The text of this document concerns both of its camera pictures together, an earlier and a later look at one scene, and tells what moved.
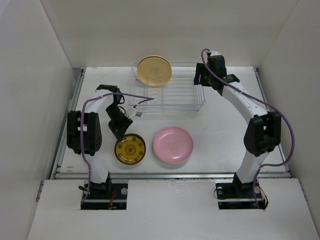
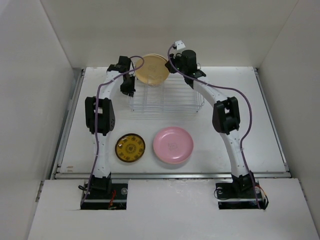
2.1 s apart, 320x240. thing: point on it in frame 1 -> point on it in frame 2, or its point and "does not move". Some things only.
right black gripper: x=199 y=70 -> x=178 y=56
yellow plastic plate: x=173 y=158 does not move
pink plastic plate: x=173 y=145 does not move
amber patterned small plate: x=130 y=149 does not move
